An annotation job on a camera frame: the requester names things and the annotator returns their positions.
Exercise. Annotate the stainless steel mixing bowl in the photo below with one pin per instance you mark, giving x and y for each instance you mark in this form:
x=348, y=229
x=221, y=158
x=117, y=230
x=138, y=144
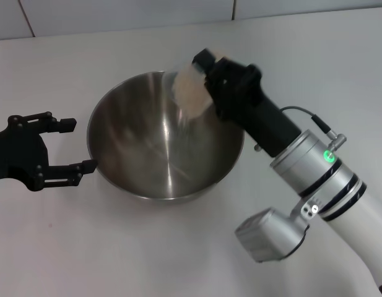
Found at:
x=141, y=154

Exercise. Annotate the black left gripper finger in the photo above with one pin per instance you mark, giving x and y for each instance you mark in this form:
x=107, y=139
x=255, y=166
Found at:
x=54, y=123
x=67, y=173

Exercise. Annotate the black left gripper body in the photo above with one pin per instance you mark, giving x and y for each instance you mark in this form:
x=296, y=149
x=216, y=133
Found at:
x=20, y=154

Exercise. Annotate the clear plastic cup of rice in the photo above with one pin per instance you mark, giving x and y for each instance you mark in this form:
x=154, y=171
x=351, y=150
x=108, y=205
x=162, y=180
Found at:
x=190, y=92

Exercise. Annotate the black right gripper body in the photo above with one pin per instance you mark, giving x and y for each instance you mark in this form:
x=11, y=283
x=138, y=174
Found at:
x=252, y=105

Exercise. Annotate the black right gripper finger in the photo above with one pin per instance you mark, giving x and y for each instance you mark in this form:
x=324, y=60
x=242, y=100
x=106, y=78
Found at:
x=206, y=60

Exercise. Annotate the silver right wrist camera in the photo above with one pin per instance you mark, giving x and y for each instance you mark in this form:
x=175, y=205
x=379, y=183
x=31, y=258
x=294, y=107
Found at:
x=265, y=235

